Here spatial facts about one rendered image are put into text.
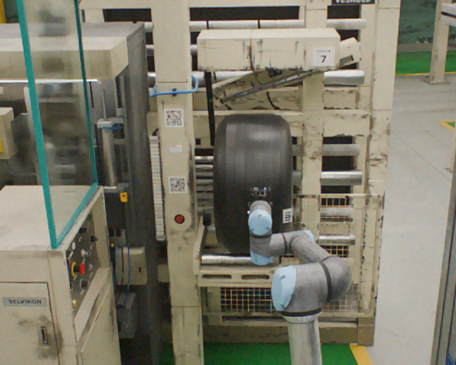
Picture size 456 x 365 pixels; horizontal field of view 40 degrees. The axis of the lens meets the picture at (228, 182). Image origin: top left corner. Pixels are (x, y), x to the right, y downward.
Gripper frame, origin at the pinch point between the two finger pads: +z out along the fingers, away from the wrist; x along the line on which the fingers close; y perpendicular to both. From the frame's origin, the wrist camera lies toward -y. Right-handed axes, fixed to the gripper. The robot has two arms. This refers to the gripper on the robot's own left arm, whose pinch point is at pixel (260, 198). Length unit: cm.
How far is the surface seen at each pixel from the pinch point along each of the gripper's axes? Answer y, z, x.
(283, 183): 4.9, 3.4, -8.9
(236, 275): -39.7, 15.9, 10.0
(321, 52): 51, 43, -26
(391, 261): -107, 188, -93
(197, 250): -29.1, 17.1, 26.5
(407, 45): -16, 974, -270
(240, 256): -32.0, 18.2, 8.2
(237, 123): 24.9, 20.9, 9.5
